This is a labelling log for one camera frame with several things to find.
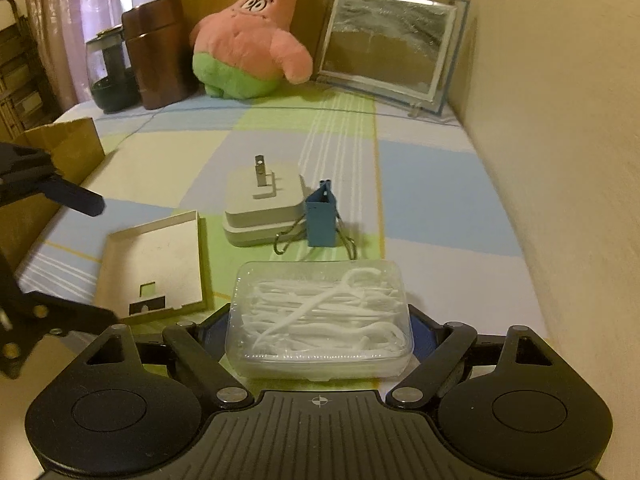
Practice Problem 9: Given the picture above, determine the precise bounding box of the cardboard box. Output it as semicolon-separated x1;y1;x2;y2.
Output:
0;117;106;271

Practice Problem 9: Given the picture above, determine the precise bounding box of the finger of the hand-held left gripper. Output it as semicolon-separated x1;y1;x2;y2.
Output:
0;245;121;381
0;142;106;218

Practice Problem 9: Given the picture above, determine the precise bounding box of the clear floss pick box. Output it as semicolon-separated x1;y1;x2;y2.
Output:
224;260;413;380

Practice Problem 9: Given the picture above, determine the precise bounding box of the brown wooden container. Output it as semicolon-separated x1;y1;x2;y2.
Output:
121;0;198;111

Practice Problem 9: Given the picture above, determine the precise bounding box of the dark glass jar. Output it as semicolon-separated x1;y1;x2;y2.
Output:
85;27;141;113

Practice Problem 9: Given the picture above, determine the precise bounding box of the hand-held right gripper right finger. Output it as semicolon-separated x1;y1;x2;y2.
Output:
385;304;566;409

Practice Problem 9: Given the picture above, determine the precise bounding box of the checked bed sheet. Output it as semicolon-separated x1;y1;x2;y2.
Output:
15;80;551;396

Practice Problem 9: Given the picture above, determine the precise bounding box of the glass picture frame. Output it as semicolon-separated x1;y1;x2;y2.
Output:
314;0;472;123

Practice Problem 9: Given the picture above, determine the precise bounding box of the blue binder clip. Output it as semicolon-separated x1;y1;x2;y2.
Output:
272;177;358;261

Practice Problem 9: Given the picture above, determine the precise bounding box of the white shallow box tray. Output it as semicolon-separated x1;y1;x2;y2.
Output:
92;210;208;326

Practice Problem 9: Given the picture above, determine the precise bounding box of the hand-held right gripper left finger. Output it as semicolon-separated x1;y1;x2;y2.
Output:
75;305;256;411

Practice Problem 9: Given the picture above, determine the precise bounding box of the white power adapter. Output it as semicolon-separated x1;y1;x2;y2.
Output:
222;154;307;248

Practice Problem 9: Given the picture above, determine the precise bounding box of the wooden shelf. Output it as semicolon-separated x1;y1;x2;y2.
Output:
0;0;61;136

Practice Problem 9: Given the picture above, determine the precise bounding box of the pink starfish plush toy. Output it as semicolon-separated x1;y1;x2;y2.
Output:
189;0;313;100

